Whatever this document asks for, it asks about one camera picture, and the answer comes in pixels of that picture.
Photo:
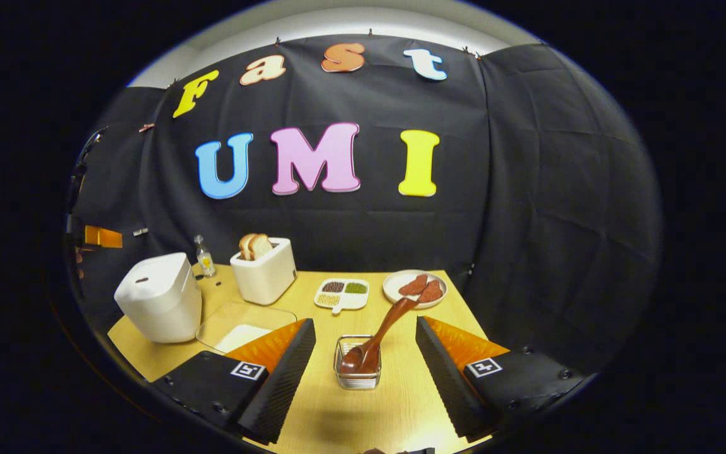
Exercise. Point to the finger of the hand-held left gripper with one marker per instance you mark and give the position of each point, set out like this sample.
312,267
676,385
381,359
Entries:
103,236

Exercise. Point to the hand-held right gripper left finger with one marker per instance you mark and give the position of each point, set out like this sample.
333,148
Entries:
282,388

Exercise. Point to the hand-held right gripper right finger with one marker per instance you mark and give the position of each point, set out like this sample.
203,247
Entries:
445,384

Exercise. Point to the brown wooden spoon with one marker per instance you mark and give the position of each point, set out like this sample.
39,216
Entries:
382,334

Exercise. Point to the white rice cooker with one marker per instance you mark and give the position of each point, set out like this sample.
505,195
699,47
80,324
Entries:
158,299

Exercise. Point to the clear glass dish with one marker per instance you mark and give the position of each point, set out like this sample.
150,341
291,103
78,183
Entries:
237,315

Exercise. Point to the pink clip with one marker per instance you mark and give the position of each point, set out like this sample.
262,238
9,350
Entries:
146,127

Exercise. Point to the red meat slice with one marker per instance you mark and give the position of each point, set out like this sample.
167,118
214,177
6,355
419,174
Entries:
413,285
431,292

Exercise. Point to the small yellow-label glass bottle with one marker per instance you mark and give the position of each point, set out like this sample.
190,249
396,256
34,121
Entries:
205,260

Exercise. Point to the white round plate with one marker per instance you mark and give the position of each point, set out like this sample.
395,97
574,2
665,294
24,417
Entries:
394,291

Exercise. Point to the white divided bean dish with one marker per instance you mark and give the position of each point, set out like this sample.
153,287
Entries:
344,301

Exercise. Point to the white toaster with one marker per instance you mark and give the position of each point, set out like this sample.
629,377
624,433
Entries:
268,277

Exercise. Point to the bread slice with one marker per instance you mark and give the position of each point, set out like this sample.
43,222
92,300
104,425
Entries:
246,246
261,246

